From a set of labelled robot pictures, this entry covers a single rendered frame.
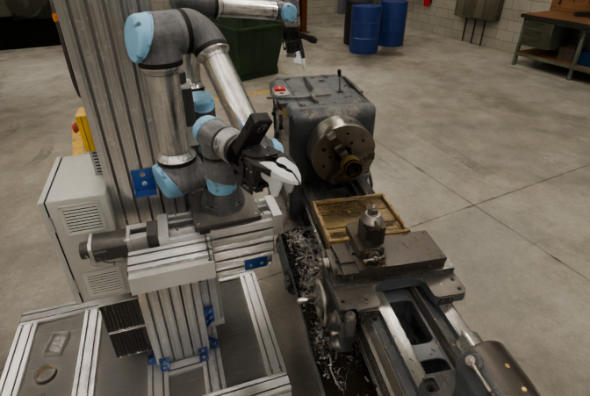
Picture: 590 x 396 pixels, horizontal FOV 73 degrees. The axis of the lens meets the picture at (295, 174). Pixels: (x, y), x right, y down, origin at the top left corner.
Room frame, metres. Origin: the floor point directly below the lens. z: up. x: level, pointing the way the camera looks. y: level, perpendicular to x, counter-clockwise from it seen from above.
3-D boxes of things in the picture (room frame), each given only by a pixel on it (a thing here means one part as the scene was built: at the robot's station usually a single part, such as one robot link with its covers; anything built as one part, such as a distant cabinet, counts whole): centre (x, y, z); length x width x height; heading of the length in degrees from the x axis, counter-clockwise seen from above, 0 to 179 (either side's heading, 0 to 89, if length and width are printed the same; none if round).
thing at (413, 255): (1.12, -0.33, 0.95); 0.43 x 0.17 x 0.05; 102
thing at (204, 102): (1.63, 0.41, 1.33); 0.13 x 0.12 x 0.14; 29
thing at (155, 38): (1.07, 0.36, 1.54); 0.15 x 0.12 x 0.55; 129
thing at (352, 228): (1.14, -0.26, 0.99); 0.20 x 0.10 x 0.05; 12
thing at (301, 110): (2.11, -0.13, 1.06); 0.59 x 0.48 x 0.39; 12
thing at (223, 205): (1.15, 0.25, 1.21); 0.15 x 0.15 x 0.10
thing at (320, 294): (1.04, -0.13, 0.75); 0.27 x 0.10 x 0.23; 12
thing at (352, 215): (1.43, -0.28, 0.89); 0.36 x 0.30 x 0.04; 102
